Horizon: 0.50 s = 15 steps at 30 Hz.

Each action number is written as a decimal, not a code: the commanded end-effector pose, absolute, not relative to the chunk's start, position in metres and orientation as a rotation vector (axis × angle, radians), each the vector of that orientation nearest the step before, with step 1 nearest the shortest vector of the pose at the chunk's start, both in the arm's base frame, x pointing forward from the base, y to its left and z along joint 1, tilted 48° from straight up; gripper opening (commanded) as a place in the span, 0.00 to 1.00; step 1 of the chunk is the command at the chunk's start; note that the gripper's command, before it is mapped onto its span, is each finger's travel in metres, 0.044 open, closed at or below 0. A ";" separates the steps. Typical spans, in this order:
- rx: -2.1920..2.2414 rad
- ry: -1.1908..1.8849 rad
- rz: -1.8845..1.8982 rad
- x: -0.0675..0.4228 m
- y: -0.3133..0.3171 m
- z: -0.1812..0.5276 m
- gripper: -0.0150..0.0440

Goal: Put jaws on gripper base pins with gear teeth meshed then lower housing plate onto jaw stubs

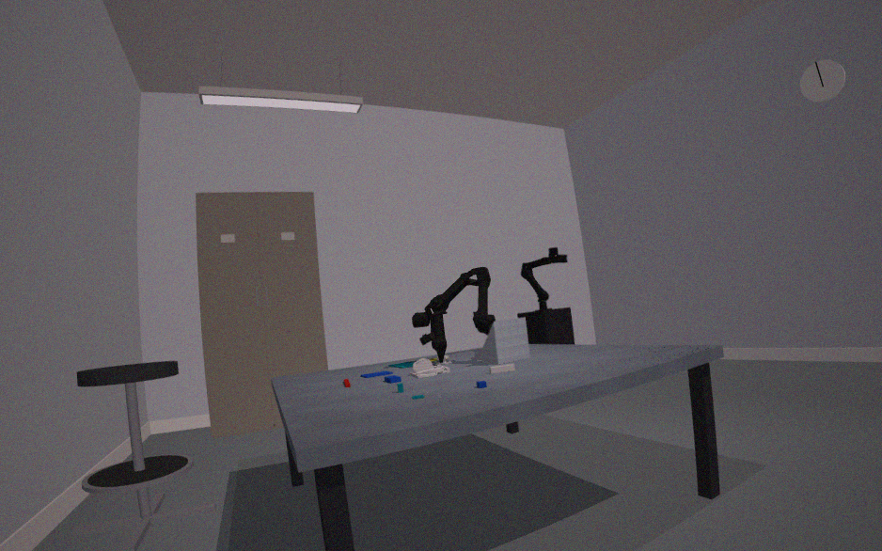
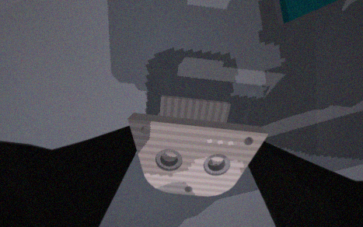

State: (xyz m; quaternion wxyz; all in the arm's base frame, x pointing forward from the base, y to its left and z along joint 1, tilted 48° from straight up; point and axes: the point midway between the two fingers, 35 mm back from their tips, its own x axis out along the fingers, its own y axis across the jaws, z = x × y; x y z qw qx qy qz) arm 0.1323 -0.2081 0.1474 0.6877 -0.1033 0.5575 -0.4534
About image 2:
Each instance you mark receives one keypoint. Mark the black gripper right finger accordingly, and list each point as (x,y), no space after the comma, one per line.
(299,193)

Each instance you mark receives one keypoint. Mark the teal flat rectangular plate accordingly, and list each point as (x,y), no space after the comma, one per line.
(293,9)

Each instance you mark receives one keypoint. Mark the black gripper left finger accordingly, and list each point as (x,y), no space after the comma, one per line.
(69,186)

